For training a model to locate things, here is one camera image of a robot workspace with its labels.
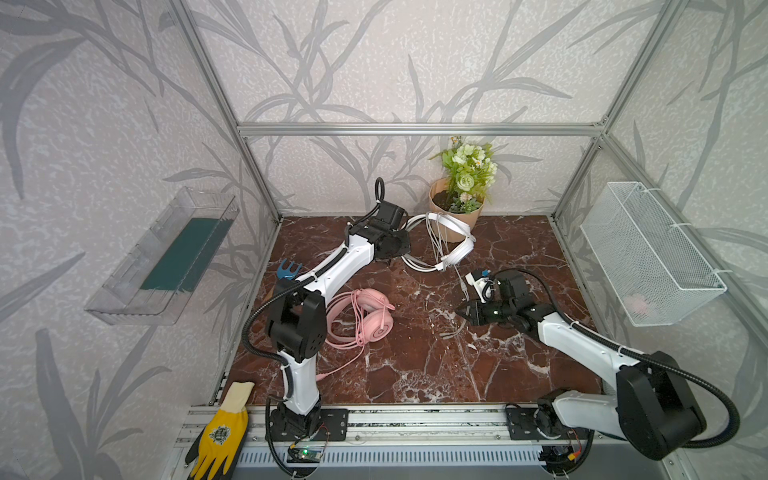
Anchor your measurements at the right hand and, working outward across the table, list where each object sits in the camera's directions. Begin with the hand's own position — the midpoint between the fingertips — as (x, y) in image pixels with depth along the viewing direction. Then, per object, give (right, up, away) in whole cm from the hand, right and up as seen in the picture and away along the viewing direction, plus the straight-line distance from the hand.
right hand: (457, 302), depth 85 cm
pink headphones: (-24, -3, -2) cm, 24 cm away
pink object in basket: (+42, +2, -12) cm, 44 cm away
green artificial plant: (+5, +39, +6) cm, 40 cm away
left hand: (-14, +19, +5) cm, 24 cm away
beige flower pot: (0, +30, +14) cm, 34 cm away
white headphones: (-3, +12, -4) cm, 13 cm away
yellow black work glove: (-59, -30, -16) cm, 68 cm away
